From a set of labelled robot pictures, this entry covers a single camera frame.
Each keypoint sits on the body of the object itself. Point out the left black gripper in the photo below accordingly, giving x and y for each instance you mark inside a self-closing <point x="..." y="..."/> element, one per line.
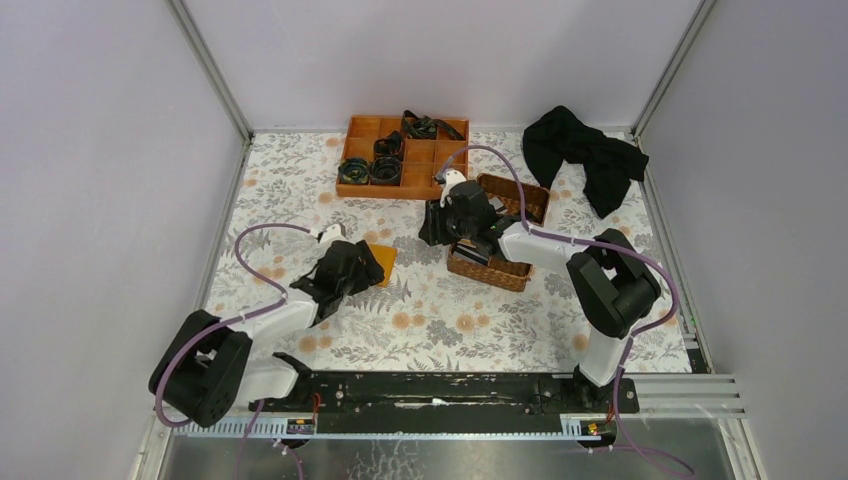
<point x="361" y="263"/>

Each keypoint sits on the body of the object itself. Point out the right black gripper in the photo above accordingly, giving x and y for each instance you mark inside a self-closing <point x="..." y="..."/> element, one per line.
<point x="438" y="221"/>

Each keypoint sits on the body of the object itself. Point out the brown wicker basket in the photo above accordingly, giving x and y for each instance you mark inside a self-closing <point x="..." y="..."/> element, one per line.
<point x="504" y="195"/>

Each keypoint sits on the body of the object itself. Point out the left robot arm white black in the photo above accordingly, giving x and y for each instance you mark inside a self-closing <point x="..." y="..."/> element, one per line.
<point x="206" y="369"/>

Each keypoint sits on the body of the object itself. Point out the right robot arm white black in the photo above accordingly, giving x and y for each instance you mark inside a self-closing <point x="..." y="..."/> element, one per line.
<point x="614" y="289"/>

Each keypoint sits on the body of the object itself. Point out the cards stack in basket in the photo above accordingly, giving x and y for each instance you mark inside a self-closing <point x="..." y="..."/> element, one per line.
<point x="471" y="254"/>

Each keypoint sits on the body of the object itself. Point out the orange wooden divided tray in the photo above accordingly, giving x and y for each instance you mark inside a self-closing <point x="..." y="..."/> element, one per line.
<point x="422" y="159"/>

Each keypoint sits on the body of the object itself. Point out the floral patterned table mat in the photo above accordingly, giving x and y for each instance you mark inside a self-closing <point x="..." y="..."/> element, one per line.
<point x="427" y="318"/>

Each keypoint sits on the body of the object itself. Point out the rolled black belt middle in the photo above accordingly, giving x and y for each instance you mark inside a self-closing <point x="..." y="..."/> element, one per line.
<point x="386" y="171"/>

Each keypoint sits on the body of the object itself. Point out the rolled black belt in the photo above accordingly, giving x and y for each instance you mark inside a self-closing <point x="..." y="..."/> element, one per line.
<point x="391" y="145"/>
<point x="386" y="171"/>

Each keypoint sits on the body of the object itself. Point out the loose dark belt top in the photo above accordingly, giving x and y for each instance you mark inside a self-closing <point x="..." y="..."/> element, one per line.
<point x="427" y="128"/>

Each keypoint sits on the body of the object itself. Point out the rolled dark belt left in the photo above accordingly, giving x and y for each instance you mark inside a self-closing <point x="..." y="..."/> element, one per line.
<point x="354" y="171"/>

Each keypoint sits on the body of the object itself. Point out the rolled black belt upper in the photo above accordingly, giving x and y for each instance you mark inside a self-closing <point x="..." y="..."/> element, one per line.
<point x="391" y="145"/>

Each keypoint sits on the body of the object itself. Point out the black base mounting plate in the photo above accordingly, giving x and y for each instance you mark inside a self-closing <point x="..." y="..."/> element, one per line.
<point x="449" y="403"/>

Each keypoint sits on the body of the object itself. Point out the black crumpled cloth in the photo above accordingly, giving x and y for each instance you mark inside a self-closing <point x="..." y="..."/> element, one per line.
<point x="610" y="165"/>

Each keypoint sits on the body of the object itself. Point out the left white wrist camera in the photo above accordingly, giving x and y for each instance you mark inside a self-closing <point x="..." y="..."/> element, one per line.
<point x="332" y="233"/>

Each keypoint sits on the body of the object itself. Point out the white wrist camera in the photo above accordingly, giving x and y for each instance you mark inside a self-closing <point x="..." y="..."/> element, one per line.
<point x="447" y="180"/>
<point x="332" y="233"/>

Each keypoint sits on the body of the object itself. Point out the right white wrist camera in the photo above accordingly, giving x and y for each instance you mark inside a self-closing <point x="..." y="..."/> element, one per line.
<point x="447" y="180"/>

